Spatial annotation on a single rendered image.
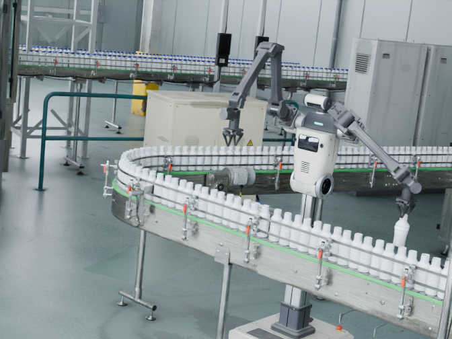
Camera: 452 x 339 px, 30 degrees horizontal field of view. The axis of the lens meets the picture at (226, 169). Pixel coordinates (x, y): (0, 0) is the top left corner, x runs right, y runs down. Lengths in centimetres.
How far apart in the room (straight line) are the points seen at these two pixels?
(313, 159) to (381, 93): 550
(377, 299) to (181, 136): 464
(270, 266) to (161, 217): 81
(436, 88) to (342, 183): 450
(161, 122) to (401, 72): 336
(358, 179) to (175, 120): 231
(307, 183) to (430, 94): 607
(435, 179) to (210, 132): 243
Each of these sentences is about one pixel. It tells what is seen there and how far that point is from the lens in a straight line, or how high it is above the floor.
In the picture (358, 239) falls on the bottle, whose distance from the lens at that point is 403.
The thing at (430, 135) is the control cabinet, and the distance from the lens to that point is 1094.
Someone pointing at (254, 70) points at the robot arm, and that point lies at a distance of 469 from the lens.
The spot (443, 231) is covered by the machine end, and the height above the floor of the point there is 23.
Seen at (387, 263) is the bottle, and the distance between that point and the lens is 395.
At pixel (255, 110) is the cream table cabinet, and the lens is 868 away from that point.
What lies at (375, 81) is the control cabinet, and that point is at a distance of 1019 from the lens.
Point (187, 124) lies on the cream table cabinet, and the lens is 831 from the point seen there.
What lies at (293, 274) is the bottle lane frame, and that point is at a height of 88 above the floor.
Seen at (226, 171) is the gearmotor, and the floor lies 101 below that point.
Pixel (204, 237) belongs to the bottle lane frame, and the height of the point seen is 91.
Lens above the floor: 219
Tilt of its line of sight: 11 degrees down
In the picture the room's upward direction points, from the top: 6 degrees clockwise
